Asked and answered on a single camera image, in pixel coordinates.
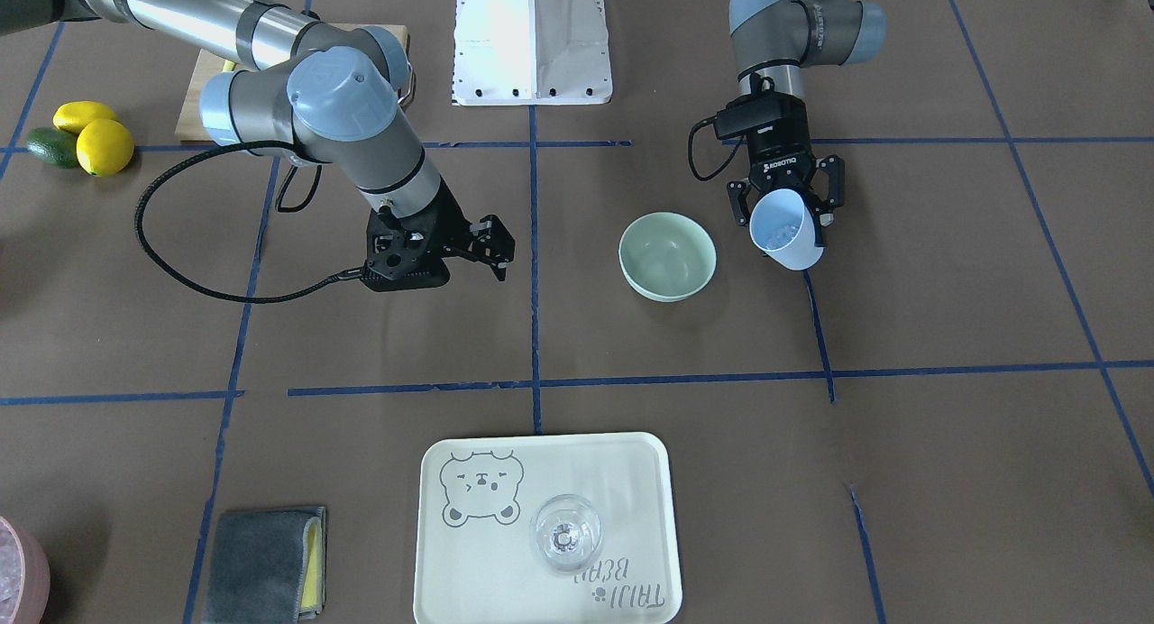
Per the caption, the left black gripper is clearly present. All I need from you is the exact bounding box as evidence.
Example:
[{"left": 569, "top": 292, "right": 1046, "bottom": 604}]
[{"left": 727, "top": 93, "right": 846, "bottom": 249}]

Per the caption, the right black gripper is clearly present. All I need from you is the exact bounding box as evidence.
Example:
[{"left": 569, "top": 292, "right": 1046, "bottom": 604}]
[{"left": 364, "top": 191, "right": 516, "bottom": 281}]

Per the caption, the light blue plastic cup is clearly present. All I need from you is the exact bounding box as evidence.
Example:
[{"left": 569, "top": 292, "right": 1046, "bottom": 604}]
[{"left": 747, "top": 188, "right": 825, "bottom": 271}]

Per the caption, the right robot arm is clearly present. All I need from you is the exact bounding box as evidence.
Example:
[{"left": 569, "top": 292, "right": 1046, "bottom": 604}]
[{"left": 3, "top": 0, "right": 516, "bottom": 292}]

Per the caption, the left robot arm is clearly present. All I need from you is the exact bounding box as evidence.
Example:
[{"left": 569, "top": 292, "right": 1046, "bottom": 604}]
[{"left": 713, "top": 0, "right": 887, "bottom": 246}]

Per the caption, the green ceramic bowl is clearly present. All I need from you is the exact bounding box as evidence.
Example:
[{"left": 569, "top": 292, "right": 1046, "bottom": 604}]
[{"left": 619, "top": 212, "right": 717, "bottom": 303}]

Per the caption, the pink bowl with ice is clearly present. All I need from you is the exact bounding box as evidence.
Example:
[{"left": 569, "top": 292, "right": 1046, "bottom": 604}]
[{"left": 1, "top": 517, "right": 50, "bottom": 623}]

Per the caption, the clear wine glass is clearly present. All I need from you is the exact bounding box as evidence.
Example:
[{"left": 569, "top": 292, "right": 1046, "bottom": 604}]
[{"left": 532, "top": 493, "right": 604, "bottom": 574}]

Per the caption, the cream serving tray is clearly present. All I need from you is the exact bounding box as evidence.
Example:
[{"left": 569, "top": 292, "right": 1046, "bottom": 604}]
[{"left": 413, "top": 433, "right": 683, "bottom": 623}]

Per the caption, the wooden cutting board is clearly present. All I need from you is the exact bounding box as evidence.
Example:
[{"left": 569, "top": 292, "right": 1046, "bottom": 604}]
[{"left": 177, "top": 23, "right": 415, "bottom": 144}]

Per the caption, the grey folded cloth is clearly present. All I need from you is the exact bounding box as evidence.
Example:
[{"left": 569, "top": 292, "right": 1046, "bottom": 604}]
[{"left": 201, "top": 505, "right": 328, "bottom": 623}]

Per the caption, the yellow lemon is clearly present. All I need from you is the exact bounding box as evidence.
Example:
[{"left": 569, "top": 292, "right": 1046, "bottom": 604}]
[
  {"left": 52, "top": 99, "right": 119, "bottom": 135},
  {"left": 76, "top": 118, "right": 135, "bottom": 176}
]

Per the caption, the green lime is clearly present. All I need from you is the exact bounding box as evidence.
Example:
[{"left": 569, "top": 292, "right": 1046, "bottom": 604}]
[{"left": 25, "top": 127, "right": 81, "bottom": 170}]

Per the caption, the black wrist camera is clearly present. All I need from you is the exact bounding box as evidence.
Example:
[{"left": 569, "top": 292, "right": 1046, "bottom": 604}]
[{"left": 713, "top": 93, "right": 797, "bottom": 140}]

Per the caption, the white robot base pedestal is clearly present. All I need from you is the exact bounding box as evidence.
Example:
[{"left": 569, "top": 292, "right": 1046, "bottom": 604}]
[{"left": 451, "top": 0, "right": 614, "bottom": 106}]

